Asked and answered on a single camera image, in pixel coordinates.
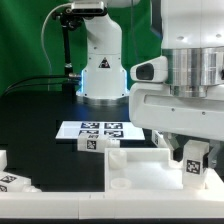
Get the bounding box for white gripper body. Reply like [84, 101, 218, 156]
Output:
[129, 82, 224, 141]

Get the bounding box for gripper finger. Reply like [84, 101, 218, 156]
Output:
[164, 132, 183, 162]
[203, 140, 221, 169]

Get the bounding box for white square table top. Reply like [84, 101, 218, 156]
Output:
[104, 147, 224, 193]

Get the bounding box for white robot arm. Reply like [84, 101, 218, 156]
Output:
[129, 0, 224, 141]

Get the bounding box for white tag sheet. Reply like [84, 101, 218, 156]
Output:
[56, 121, 145, 140]

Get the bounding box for white U-shaped obstacle fence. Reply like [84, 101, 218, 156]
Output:
[0, 150, 224, 219]

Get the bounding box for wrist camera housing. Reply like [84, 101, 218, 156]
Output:
[130, 56, 168, 83]

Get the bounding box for black cables on table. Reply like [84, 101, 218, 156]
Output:
[1, 74, 81, 96]

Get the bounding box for silver camera on stand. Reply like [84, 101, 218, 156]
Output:
[71, 0, 107, 17]

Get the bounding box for black camera stand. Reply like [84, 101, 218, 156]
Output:
[52, 7, 82, 94]

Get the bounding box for white camera cable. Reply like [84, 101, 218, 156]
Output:
[40, 3, 73, 92]

